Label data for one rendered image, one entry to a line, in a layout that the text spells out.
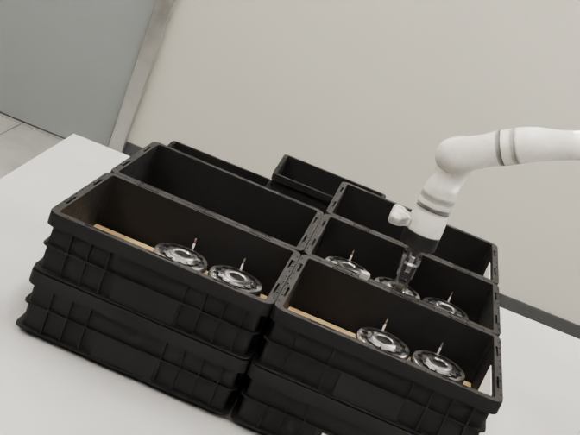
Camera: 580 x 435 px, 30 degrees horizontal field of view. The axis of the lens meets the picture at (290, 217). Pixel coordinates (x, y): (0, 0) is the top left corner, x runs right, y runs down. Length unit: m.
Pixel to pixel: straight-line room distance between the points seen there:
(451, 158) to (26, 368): 0.88
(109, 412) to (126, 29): 3.42
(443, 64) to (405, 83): 0.19
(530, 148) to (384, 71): 2.84
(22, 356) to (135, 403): 0.20
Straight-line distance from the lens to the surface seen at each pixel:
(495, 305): 2.20
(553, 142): 2.09
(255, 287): 1.98
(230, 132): 5.02
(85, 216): 1.99
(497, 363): 1.92
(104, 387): 1.83
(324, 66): 4.90
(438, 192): 2.13
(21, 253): 2.20
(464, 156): 2.10
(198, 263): 1.99
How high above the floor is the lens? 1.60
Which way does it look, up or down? 18 degrees down
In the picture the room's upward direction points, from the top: 22 degrees clockwise
